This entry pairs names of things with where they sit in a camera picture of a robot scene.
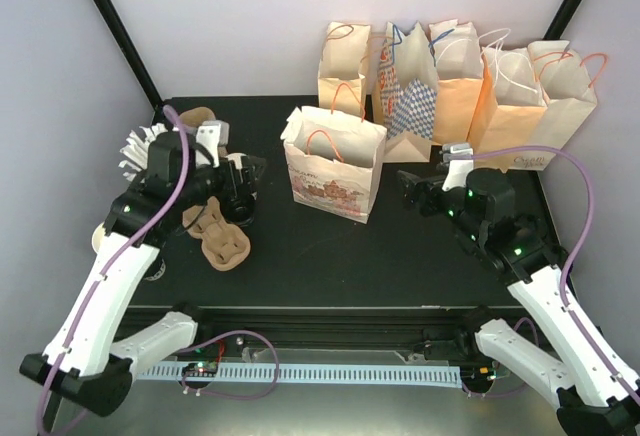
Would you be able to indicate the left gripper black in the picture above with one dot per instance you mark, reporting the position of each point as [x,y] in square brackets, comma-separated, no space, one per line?
[232,186]

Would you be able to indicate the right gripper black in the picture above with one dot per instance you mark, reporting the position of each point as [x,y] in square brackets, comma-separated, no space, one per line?
[430,205]

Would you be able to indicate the Cream Bear paper bag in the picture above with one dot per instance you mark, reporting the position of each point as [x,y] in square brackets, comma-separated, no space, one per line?
[334,159]

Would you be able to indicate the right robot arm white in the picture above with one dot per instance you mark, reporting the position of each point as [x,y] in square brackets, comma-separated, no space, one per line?
[591,391]

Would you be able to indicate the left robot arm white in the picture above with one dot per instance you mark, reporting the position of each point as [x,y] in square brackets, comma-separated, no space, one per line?
[84,363]

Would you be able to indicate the back pulp cup carrier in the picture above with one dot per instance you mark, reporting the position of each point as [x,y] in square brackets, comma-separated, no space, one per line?
[197,116]

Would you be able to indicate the white wrapped straws bundle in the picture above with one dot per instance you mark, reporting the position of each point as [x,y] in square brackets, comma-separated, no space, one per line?
[135,151]

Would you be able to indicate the blue checkered paper bag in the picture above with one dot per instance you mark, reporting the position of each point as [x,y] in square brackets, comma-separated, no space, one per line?
[404,95]

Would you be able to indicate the plain beige paper bag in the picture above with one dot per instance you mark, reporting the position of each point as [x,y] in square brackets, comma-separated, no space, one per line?
[343,68]

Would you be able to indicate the orange bag behind right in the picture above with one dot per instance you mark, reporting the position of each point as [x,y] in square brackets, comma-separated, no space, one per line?
[511,102]

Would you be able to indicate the right Cream Bear bag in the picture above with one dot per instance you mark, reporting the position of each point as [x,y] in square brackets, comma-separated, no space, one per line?
[568,81]

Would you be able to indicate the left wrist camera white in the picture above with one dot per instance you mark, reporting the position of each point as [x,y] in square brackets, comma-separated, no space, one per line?
[213,135]

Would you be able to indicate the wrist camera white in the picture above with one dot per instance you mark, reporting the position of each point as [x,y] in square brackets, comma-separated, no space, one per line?
[213,135]
[457,158]

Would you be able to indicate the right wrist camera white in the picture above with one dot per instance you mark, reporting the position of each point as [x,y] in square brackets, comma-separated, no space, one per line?
[457,158]

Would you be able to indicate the orange bag white handles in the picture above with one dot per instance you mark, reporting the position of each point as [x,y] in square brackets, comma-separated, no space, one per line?
[460,70]

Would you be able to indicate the pale blue cable duct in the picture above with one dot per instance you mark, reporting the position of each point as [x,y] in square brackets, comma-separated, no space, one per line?
[286,373]

